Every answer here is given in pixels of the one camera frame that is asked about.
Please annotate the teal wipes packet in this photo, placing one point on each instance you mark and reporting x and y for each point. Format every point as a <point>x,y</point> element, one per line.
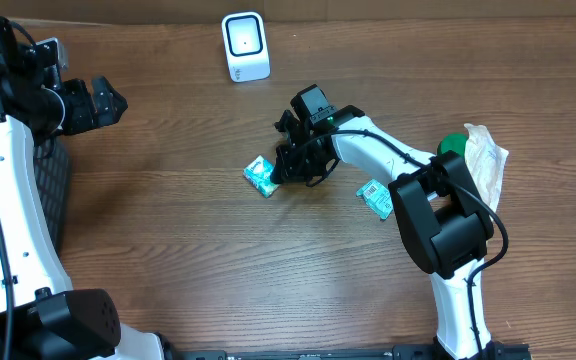
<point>377,198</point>

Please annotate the green white small bottle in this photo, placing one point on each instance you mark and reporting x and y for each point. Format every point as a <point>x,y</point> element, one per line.
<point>455,142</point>

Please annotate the beige snack pouch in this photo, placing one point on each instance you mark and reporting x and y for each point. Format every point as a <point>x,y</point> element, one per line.
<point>486,162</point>

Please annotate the grey plastic basket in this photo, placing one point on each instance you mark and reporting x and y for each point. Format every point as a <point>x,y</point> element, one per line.
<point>53,172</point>

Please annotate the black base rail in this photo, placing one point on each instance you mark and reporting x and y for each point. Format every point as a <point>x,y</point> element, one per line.
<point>318,354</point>

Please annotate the teal Kleenex tissue pack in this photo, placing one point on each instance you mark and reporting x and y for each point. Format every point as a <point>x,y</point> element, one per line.
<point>258,173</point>

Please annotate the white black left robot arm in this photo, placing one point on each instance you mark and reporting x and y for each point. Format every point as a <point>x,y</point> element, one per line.
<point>42,316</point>

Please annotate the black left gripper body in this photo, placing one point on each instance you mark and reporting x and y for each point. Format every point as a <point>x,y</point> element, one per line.
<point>81,113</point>

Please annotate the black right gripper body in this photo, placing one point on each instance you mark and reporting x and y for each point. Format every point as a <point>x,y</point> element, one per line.
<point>304,162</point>

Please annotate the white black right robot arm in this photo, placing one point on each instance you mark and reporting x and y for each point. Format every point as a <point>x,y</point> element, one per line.
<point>447,229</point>

